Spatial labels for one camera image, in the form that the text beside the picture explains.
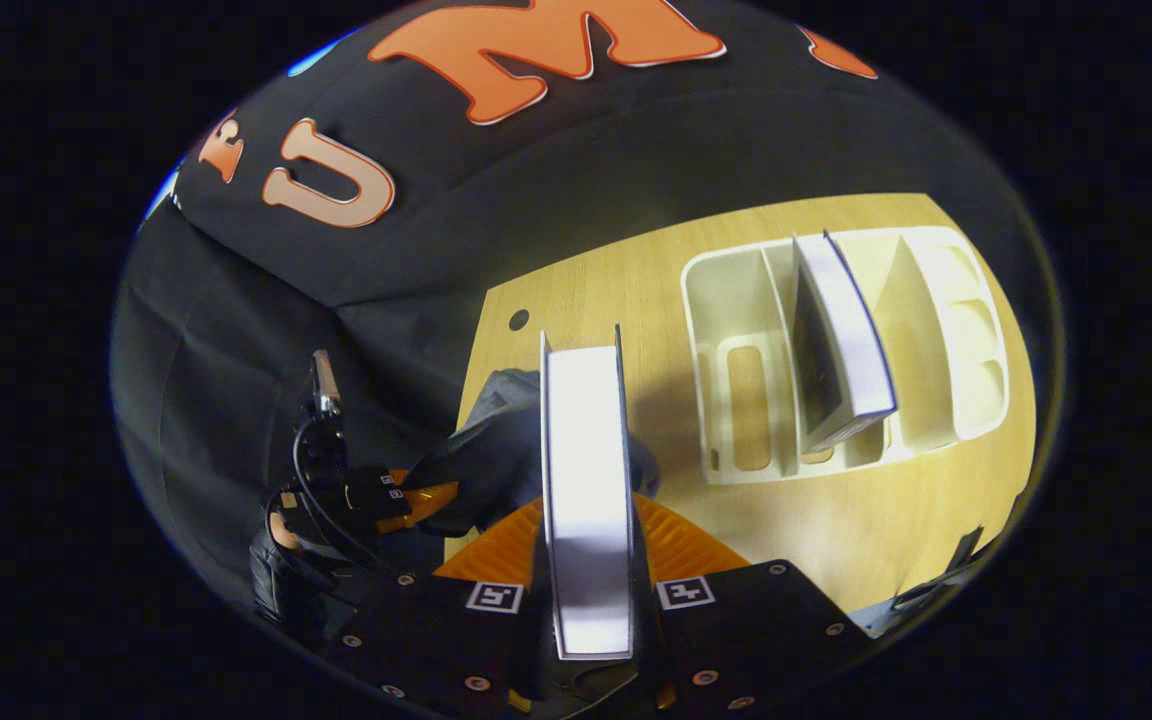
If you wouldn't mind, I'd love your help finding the portrait cover book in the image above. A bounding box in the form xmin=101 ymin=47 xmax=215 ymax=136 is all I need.
xmin=539 ymin=323 xmax=637 ymax=663

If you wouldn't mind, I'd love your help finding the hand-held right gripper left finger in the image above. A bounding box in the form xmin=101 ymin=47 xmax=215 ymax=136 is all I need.
xmin=321 ymin=495 xmax=549 ymax=713

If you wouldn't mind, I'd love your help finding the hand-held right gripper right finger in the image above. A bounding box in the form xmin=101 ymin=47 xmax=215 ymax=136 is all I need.
xmin=631 ymin=492 xmax=872 ymax=713

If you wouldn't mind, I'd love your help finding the cream plastic bookshelf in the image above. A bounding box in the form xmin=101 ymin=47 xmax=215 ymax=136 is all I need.
xmin=681 ymin=225 xmax=1012 ymax=488

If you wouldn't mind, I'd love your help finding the blue cover book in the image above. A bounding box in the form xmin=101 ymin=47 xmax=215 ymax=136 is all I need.
xmin=791 ymin=230 xmax=899 ymax=456

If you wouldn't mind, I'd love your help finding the grey schoolbag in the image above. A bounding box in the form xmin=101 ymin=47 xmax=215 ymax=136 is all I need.
xmin=406 ymin=368 xmax=662 ymax=541

